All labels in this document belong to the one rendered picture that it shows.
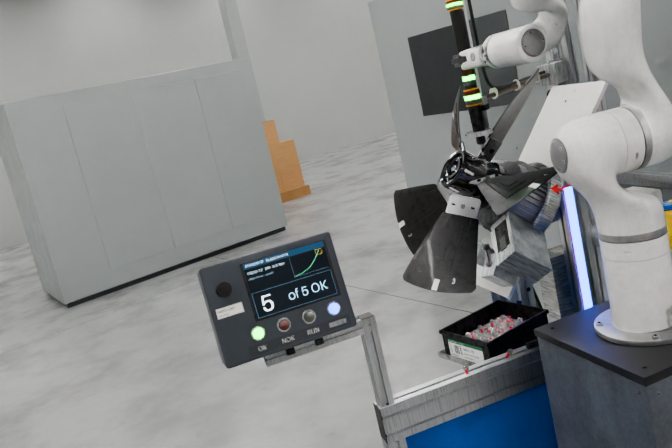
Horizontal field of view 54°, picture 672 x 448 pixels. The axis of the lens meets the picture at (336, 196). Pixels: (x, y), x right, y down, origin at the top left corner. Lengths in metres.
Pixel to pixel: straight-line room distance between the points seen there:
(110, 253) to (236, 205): 1.47
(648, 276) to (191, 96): 6.45
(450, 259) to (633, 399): 0.72
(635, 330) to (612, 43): 0.53
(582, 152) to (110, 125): 6.20
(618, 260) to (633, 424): 0.29
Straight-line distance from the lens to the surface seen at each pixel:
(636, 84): 1.28
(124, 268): 7.18
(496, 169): 1.95
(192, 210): 7.36
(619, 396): 1.33
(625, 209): 1.29
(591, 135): 1.25
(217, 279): 1.26
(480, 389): 1.53
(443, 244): 1.87
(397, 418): 1.47
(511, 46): 1.57
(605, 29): 1.24
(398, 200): 2.18
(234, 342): 1.26
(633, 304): 1.36
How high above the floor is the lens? 1.53
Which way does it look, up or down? 9 degrees down
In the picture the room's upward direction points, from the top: 13 degrees counter-clockwise
